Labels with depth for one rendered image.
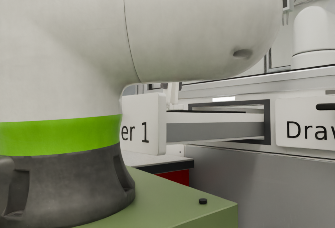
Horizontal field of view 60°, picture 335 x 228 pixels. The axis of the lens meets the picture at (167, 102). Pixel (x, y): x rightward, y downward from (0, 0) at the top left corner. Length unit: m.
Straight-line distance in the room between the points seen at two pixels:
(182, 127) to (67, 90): 0.33
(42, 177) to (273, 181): 0.58
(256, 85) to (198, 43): 0.54
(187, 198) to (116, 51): 0.16
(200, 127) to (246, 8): 0.37
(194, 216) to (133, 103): 0.33
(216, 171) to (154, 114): 0.41
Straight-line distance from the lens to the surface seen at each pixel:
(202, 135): 0.59
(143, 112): 0.53
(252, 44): 0.26
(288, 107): 0.70
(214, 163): 0.87
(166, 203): 0.30
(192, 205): 0.29
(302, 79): 0.72
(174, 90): 0.65
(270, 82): 0.76
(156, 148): 0.50
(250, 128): 0.71
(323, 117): 0.67
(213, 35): 0.24
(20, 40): 0.28
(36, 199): 0.28
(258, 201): 0.79
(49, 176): 0.28
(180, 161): 0.86
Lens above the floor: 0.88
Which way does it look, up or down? 3 degrees up
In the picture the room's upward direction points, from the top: straight up
